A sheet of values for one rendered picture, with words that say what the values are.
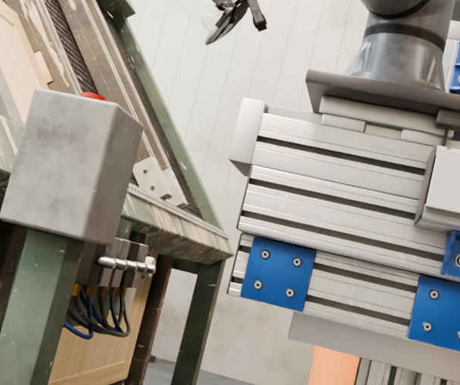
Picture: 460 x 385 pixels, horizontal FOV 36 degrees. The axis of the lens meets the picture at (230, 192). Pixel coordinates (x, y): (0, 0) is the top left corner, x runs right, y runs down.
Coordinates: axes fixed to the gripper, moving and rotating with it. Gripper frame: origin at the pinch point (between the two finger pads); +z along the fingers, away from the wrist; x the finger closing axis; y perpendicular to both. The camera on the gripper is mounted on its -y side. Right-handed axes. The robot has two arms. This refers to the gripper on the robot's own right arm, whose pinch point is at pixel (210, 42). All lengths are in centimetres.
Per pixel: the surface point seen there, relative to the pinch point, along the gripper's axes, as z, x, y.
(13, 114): 40, 63, -7
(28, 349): 58, 86, -44
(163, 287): 73, -106, -9
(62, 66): 29.3, 28.3, 11.6
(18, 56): 33, 39, 15
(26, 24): 27.4, 28.5, 25.3
